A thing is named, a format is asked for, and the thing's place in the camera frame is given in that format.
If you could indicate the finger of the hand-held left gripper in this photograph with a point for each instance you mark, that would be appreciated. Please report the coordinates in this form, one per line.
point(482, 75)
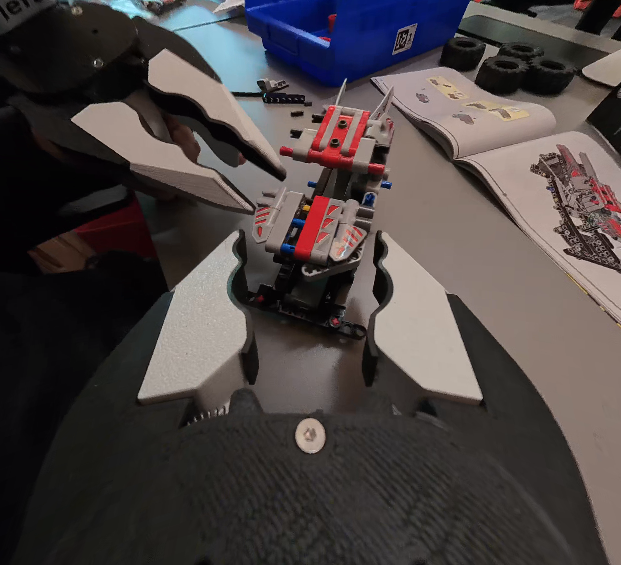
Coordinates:
point(160, 162)
point(203, 89)

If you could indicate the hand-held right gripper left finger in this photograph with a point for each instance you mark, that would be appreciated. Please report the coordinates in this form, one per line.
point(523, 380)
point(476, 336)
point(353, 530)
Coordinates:
point(199, 332)

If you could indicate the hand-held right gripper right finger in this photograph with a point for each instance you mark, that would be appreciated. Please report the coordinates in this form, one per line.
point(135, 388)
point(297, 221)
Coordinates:
point(422, 337)

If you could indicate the toy brick vehicle model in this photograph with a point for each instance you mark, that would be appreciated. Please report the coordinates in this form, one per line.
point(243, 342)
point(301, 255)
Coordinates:
point(334, 138)

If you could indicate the grey desk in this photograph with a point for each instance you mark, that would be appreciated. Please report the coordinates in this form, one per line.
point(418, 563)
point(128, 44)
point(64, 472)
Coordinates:
point(461, 259)

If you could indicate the person's left hand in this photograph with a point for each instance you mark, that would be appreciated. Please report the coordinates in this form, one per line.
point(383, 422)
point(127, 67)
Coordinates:
point(187, 143)

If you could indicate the grey connector piece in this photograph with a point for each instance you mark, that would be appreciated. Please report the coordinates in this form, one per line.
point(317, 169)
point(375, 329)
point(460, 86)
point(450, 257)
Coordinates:
point(271, 84)

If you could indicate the red plastic object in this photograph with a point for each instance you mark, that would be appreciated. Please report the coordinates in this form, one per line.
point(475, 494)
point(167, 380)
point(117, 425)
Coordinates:
point(121, 230)

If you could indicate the black rod with beam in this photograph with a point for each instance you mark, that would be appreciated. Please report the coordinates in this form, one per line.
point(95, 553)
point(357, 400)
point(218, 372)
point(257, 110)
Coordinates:
point(286, 98)

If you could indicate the small bag of parts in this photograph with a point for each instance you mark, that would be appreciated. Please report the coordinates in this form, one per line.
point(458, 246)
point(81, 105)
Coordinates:
point(162, 3)

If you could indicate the blue bin with printed tag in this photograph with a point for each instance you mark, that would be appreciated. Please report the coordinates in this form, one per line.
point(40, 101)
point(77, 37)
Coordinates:
point(364, 2)

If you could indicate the open instruction booklet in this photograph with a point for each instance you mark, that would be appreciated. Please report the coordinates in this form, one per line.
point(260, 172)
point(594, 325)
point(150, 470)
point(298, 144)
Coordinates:
point(509, 148)

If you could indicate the black toy tyre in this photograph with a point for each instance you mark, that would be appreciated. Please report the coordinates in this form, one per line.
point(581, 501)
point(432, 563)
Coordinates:
point(521, 51)
point(550, 76)
point(463, 53)
point(502, 75)

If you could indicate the white flat pad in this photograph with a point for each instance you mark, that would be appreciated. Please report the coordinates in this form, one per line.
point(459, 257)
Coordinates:
point(604, 70)

